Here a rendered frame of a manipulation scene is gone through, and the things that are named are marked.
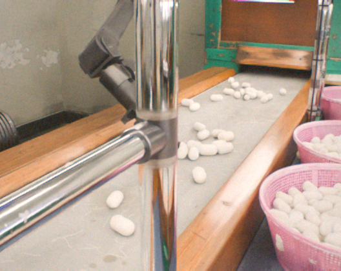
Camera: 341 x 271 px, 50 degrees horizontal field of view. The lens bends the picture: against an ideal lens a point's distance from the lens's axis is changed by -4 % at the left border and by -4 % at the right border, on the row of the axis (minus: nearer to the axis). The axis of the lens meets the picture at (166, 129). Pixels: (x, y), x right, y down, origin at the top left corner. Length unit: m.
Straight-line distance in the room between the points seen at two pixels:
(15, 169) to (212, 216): 0.35
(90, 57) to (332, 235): 0.60
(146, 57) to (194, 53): 2.46
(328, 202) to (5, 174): 0.52
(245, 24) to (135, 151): 1.46
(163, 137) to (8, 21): 2.86
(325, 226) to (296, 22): 1.12
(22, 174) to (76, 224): 0.18
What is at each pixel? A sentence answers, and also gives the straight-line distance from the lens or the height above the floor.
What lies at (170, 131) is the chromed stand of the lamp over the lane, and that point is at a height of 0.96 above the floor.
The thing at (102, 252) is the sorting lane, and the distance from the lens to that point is 0.49.
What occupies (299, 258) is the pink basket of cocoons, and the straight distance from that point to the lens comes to 0.52.
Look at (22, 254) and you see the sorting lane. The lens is 0.51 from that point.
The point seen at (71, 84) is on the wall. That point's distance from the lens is 3.36.
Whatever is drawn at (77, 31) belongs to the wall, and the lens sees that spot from 3.23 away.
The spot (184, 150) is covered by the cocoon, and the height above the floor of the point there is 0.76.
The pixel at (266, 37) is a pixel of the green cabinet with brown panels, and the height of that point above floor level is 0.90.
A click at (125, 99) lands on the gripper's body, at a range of 0.82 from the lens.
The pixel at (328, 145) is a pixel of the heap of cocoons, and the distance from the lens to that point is 0.86.
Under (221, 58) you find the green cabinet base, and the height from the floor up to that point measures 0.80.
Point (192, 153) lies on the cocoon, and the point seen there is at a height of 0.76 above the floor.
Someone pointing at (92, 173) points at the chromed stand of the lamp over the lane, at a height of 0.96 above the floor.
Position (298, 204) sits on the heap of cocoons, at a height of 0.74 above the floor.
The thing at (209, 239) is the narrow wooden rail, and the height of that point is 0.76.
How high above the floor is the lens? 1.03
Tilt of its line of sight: 19 degrees down
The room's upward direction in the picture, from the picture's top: straight up
